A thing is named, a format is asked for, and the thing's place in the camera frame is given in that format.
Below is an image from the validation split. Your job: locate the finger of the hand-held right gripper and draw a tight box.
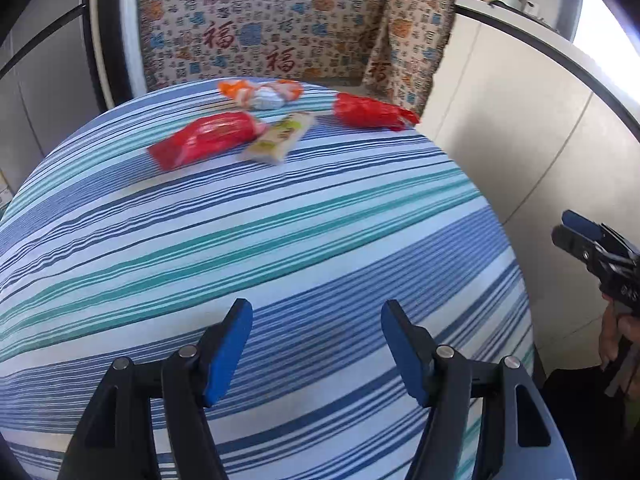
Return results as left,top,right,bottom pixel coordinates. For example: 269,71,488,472
561,210,608,247
551,225,601,267

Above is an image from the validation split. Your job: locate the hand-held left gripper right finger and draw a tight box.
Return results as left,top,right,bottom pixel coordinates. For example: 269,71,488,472
381,300,581,480

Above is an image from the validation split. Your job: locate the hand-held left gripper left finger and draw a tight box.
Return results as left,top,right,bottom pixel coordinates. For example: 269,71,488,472
57,298,254,480

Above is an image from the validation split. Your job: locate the person's right forearm green sleeve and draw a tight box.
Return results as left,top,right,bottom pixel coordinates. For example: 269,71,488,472
620,390,640,436

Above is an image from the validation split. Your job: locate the person's right hand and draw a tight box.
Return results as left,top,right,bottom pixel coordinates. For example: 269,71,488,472
599,304,640,371

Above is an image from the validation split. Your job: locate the white kitchen cabinet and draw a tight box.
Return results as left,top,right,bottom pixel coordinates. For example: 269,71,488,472
415,0,640,376

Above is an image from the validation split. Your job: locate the striped blue green tablecloth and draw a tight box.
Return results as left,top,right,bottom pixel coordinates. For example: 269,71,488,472
0,77,536,480

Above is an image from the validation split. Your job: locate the red snack packet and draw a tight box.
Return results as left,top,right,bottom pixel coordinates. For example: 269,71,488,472
147,111,266,171

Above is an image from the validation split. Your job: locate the window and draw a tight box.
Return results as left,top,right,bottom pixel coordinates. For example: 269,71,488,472
570,0,640,93

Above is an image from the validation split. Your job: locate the beige snack packet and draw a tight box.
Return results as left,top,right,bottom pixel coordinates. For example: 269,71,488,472
237,111,318,165

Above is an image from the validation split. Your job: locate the red plastic bag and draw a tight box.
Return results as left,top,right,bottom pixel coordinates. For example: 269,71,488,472
333,92,421,132

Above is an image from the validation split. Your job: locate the orange white crumpled wrapper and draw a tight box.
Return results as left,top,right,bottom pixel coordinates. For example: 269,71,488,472
218,78,305,111

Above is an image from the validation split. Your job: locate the printed patterned blanket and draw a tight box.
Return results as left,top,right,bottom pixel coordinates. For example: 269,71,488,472
136,0,456,117

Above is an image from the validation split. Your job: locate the black door frame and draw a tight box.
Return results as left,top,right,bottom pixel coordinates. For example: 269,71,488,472
0,0,137,112

